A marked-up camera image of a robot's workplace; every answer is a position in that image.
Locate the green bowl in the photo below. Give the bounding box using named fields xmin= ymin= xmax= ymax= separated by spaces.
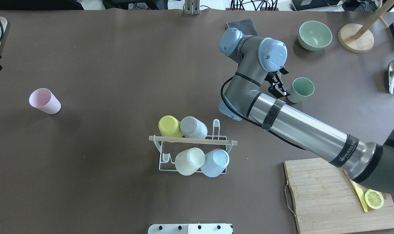
xmin=298 ymin=20 xmax=333 ymax=51

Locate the pink cup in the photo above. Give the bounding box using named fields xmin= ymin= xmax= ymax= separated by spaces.
xmin=29 ymin=88 xmax=61 ymax=114

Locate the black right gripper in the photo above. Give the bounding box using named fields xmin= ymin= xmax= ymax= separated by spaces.
xmin=267 ymin=67 xmax=289 ymax=99

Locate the grey cup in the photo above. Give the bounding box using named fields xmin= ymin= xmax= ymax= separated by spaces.
xmin=180 ymin=116 xmax=208 ymax=139

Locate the lemon slice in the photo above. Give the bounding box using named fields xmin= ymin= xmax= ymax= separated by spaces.
xmin=364 ymin=189 xmax=384 ymax=209

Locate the yellow plastic knife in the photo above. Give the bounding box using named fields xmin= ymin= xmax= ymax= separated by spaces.
xmin=349 ymin=180 xmax=368 ymax=212

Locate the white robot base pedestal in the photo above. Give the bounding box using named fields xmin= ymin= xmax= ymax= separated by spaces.
xmin=148 ymin=223 xmax=234 ymax=234

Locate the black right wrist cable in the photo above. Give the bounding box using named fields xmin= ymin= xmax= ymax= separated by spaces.
xmin=220 ymin=76 xmax=308 ymax=150

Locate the cream white cup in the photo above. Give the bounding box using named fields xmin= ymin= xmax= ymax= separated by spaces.
xmin=174 ymin=148 xmax=205 ymax=176

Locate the green cup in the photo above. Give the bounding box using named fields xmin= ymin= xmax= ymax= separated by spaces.
xmin=287 ymin=77 xmax=315 ymax=103

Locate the wooden cutting board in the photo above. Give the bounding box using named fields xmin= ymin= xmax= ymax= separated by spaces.
xmin=284 ymin=158 xmax=394 ymax=234

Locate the wooden mug tree stand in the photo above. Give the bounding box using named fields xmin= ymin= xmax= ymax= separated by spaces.
xmin=338 ymin=0 xmax=394 ymax=53

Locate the light blue cup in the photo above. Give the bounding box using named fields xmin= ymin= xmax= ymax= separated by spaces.
xmin=201 ymin=149 xmax=230 ymax=178

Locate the white wire cup rack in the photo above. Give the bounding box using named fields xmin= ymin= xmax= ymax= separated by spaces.
xmin=149 ymin=119 xmax=237 ymax=174

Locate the grey folded cloth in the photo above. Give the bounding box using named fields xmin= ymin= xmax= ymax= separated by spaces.
xmin=226 ymin=18 xmax=259 ymax=36

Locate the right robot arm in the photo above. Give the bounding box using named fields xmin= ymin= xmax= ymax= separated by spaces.
xmin=219 ymin=28 xmax=394 ymax=194

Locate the yellow cup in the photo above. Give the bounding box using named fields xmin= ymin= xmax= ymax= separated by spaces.
xmin=158 ymin=115 xmax=183 ymax=138

